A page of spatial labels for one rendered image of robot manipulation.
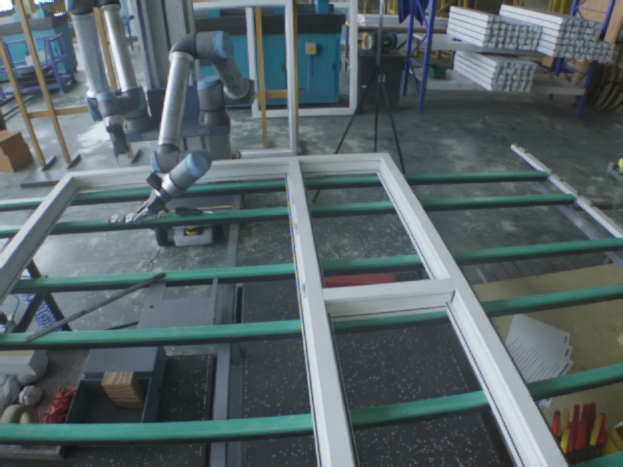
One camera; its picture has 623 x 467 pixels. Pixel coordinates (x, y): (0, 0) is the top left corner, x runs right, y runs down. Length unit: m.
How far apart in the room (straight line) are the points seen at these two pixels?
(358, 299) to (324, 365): 0.24
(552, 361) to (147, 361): 1.32
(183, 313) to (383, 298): 0.57
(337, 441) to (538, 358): 0.86
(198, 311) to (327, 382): 0.47
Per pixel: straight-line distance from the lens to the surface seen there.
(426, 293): 1.13
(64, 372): 1.54
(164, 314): 1.20
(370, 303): 1.09
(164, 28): 2.60
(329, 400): 0.87
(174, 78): 1.77
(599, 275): 1.99
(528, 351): 1.48
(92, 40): 2.36
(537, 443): 0.94
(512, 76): 5.67
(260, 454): 1.20
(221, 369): 1.07
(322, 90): 5.36
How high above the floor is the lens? 1.69
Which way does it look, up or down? 36 degrees down
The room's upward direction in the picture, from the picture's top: straight up
